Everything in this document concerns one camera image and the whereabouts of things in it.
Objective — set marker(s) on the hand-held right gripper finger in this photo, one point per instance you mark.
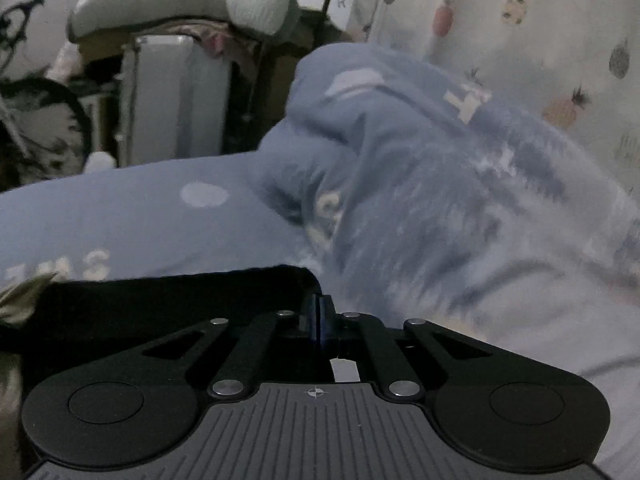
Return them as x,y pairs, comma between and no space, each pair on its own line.
326,320
313,320

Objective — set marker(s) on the black garment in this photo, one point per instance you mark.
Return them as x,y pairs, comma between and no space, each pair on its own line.
150,300

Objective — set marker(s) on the blue printed blanket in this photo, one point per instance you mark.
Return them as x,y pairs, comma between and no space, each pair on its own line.
400,210

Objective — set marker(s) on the white suitcase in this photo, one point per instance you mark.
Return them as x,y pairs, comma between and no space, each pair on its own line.
165,100

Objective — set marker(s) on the white round object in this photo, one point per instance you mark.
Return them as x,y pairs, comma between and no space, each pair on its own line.
100,161

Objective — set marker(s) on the pink crumpled cloth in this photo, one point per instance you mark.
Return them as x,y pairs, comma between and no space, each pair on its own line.
220,40

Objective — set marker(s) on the olive cloth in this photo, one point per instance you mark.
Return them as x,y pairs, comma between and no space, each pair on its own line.
10,385

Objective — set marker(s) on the black bicycle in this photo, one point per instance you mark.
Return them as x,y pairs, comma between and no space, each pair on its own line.
76,104

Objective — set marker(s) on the white fruit-print cloth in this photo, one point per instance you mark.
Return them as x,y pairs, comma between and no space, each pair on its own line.
550,35

